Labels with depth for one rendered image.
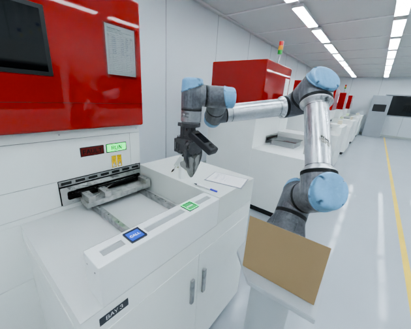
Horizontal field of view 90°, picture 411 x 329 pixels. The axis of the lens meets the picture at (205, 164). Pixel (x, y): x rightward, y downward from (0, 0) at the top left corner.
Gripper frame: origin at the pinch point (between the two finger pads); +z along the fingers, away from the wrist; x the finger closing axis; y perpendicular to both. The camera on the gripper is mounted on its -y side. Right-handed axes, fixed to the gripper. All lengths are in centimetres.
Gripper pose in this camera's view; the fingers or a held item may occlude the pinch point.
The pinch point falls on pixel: (192, 174)
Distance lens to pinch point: 81.8
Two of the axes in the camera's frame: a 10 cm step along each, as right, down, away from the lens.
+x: -6.3, 2.1, -7.5
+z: -0.6, 9.5, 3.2
